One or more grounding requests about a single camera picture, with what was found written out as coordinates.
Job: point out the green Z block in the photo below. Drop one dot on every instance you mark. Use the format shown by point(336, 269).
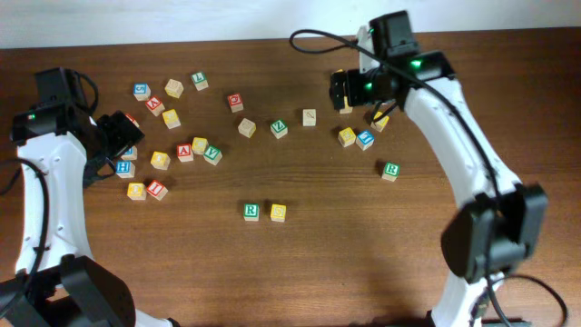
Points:
point(279, 129)

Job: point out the blue H block upper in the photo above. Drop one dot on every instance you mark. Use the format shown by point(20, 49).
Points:
point(130, 154)

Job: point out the red a block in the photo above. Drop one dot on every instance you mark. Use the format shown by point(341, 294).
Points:
point(184, 153)
point(155, 105)

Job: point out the yellow block right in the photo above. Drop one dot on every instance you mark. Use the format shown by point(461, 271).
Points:
point(379, 121)

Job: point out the yellow block near A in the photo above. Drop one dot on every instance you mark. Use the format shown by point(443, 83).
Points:
point(171, 118)

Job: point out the green r block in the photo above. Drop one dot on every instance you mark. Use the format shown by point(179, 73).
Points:
point(251, 212)
point(390, 172)

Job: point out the red A block back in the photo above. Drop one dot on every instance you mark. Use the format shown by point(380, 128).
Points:
point(155, 105)

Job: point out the yellow O block middle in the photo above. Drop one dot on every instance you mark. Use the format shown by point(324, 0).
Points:
point(160, 160)

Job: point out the plain top block red-side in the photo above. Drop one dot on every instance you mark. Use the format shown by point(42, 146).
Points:
point(309, 117)

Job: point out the yellow C block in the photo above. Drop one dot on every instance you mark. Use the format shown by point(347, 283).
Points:
point(199, 145)

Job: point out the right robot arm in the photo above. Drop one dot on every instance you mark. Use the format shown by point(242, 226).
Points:
point(499, 219)

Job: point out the plain top wooden block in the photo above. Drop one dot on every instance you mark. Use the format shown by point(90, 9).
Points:
point(247, 127)

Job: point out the yellow block lower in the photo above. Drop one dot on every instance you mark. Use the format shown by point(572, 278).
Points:
point(346, 137)

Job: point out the red 9 block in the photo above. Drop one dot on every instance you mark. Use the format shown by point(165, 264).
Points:
point(130, 118)

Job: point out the yellow o block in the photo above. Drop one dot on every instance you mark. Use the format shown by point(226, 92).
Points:
point(160, 160)
point(136, 191)

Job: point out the green L block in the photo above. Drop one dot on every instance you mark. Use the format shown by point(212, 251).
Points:
point(200, 81)

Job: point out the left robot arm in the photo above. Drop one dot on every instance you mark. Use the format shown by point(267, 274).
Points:
point(61, 150)

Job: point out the red I block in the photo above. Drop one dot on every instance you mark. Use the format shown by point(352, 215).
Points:
point(157, 190)

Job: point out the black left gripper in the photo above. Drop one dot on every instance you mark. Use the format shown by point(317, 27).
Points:
point(124, 133)

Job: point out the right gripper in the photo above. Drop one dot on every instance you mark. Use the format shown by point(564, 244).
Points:
point(355, 97)

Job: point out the blue I block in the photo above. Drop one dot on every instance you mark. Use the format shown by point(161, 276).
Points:
point(365, 140)

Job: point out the yellow S block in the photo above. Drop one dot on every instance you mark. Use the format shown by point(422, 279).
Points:
point(278, 212)

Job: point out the green V block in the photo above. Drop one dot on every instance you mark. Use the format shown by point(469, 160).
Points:
point(212, 155)

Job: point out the red Q block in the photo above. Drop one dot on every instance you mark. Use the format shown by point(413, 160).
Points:
point(235, 102)

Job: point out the yellow O block front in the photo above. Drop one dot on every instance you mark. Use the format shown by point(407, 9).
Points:
point(136, 191)

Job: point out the blue h block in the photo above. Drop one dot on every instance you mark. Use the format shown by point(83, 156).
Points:
point(130, 154)
point(125, 169)

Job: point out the plain top yellow-side block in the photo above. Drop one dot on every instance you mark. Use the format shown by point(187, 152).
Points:
point(174, 88)

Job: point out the red A block front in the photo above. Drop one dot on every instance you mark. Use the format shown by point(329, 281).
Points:
point(184, 153)

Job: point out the blue H block lower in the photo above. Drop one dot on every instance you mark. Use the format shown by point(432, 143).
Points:
point(125, 169)

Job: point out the blue 5 block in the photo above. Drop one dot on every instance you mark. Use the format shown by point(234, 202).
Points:
point(142, 92)

